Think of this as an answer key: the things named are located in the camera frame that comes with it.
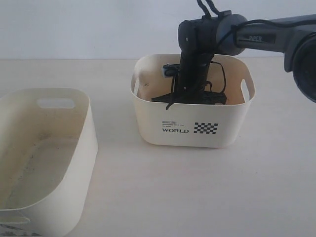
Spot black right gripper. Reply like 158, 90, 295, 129
152, 53, 227, 105

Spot cream bin with WORLD label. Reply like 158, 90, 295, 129
131, 54, 255, 148

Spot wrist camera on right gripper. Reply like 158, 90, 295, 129
161, 64, 180, 78

